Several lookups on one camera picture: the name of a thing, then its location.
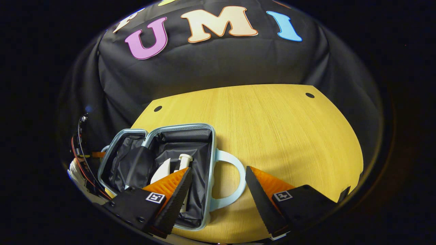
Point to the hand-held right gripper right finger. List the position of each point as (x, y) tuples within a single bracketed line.
[(260, 200)]

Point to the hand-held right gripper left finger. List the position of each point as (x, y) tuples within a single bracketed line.
[(175, 200)]

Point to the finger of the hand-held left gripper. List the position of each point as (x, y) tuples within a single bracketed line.
[(98, 154)]

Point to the white squeeze tube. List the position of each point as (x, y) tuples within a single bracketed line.
[(162, 170)]

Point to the white pump bottle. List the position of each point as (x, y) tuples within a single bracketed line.
[(184, 161)]

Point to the pale blue suitcase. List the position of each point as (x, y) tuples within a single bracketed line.
[(201, 153)]

